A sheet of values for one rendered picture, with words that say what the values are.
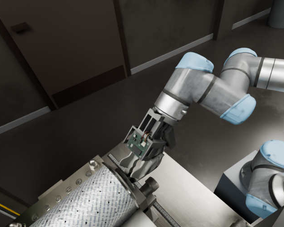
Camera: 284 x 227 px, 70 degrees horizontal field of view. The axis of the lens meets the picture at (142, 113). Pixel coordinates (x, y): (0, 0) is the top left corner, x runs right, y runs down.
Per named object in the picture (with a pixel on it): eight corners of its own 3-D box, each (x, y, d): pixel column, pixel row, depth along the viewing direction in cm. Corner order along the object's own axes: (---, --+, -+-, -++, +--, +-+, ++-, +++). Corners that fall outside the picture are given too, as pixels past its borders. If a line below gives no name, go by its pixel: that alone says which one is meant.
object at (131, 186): (115, 163, 51) (118, 172, 57) (109, 169, 50) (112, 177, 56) (135, 186, 48) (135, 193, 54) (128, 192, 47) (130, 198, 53)
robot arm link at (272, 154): (287, 162, 77) (306, 143, 67) (283, 193, 70) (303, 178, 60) (254, 149, 82) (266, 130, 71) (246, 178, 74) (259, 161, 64)
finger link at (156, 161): (135, 167, 53) (150, 139, 52) (139, 166, 55) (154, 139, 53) (148, 179, 51) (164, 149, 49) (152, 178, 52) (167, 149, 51)
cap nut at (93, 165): (100, 166, 80) (98, 161, 77) (93, 172, 79) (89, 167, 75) (95, 160, 82) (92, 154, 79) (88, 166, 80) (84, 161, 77)
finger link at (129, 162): (107, 172, 53) (125, 145, 51) (121, 170, 58) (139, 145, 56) (114, 181, 51) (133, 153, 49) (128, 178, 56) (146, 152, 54)
